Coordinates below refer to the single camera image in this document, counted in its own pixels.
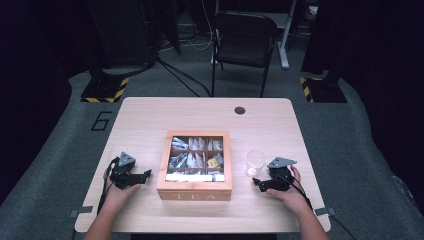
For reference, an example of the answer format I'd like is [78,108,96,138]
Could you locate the green red tea packets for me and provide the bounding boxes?
[168,152,189,169]

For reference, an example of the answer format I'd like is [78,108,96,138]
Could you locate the black folding chair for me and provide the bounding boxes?
[210,11,279,98]

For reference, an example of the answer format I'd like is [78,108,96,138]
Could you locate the dark curtain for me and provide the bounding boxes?
[0,0,88,206]
[301,0,424,214]

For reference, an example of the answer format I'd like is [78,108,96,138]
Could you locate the black stand with striped base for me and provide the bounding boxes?
[299,0,348,104]
[80,0,130,104]

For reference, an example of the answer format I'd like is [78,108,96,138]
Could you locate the clear plastic cup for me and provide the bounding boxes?
[245,149,268,178]

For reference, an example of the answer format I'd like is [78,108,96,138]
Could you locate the pile of black-marked white sachets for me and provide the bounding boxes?
[188,137,207,152]
[187,152,206,169]

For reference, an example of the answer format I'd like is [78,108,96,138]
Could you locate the pile of silver green packets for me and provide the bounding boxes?
[171,136,189,152]

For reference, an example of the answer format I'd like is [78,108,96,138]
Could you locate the person's left hand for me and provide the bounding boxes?
[101,166,142,211]

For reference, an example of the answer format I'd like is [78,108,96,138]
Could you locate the black floor cable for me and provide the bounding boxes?
[154,56,212,98]

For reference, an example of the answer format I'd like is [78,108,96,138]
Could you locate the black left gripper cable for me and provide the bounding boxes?
[96,157,120,215]

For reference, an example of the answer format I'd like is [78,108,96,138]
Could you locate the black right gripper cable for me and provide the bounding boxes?
[276,174,359,240]

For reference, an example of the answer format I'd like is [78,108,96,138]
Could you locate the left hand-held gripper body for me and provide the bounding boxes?
[109,151,137,190]

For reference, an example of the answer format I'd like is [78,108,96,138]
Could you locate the white floor cable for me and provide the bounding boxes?
[159,0,223,53]

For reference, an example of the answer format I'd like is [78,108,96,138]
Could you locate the person's right hand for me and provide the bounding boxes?
[266,165,314,216]

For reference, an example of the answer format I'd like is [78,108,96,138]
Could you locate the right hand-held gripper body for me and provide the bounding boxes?
[266,156,298,193]

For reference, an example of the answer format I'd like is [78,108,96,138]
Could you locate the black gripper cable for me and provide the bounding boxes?
[96,157,120,215]
[276,174,359,240]

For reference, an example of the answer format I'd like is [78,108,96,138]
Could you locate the grey tape piece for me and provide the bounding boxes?
[313,207,337,217]
[69,205,94,218]

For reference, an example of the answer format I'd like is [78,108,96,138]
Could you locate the wooden tea box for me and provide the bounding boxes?
[156,130,233,202]

